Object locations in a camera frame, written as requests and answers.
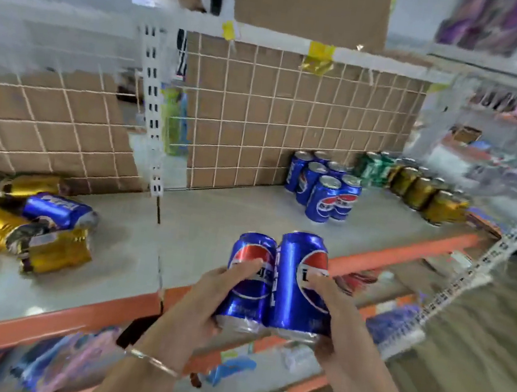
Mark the person's right hand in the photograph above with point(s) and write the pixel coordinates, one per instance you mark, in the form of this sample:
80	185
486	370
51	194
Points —
346	354

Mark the person's left hand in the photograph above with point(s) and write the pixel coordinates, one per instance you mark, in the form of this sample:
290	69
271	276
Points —
180	315

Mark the person's left thumb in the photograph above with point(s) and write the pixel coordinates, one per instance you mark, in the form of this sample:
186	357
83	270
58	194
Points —
244	271

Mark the person's right thumb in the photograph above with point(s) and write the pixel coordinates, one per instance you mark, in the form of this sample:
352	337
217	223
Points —
321	289

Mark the blue soda can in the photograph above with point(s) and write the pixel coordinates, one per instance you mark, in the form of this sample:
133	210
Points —
245	302
295	301
59	211

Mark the person's left forearm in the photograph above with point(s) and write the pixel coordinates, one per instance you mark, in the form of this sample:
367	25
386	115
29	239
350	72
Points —
131	387

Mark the orange and white shelf unit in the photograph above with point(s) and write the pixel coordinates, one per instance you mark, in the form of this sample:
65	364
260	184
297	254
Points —
198	224

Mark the cluster of blue cans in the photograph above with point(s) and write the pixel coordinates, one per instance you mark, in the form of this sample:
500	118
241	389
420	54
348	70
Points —
322	196

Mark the blue plastic item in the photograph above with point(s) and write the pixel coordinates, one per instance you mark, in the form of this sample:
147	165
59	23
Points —
230	369

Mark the black object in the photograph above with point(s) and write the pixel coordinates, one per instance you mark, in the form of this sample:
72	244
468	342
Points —
136	331

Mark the green soda can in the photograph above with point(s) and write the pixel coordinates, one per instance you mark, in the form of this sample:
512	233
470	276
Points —
368	167
385	169

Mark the row of gold cans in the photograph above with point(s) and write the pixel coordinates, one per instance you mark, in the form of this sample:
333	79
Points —
421	192

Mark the yellow tape piece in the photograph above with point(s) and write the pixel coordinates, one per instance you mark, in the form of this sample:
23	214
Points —
318	57
229	30

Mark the white shelf unit with goods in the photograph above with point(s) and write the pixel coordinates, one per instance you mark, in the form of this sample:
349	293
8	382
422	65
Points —
496	138

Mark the brown cardboard sheet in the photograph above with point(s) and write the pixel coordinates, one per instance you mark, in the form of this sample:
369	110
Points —
310	4

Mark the white slotted upright post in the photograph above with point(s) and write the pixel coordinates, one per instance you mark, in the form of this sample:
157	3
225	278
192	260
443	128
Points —
490	257
154	105

